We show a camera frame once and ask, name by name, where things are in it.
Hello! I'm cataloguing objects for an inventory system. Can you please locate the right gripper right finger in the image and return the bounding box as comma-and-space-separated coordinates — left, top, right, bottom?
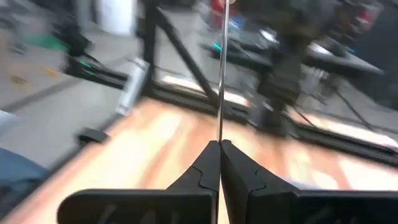
220, 139, 398, 224

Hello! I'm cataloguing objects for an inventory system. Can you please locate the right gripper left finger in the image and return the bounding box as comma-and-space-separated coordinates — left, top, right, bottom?
57, 139, 221, 224

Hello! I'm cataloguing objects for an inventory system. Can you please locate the yellow-handled knife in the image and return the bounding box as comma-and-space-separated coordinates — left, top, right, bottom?
216, 0, 231, 144

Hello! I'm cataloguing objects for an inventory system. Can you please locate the black device green light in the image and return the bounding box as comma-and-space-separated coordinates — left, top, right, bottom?
60, 24, 130, 91

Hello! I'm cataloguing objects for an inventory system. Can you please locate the black desk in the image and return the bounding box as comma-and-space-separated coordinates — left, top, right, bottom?
198, 30, 385, 77

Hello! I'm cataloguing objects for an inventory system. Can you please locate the person's leg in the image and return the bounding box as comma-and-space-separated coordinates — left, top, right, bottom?
0, 147, 47, 218

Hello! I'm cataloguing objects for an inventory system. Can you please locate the black table bracket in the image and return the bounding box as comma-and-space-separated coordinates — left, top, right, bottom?
76, 127, 109, 146

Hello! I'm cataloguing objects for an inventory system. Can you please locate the silver metal post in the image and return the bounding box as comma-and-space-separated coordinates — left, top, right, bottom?
115, 57, 150, 116

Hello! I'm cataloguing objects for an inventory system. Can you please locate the black aluminium table frame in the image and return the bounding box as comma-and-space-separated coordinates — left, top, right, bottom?
136, 0, 398, 167

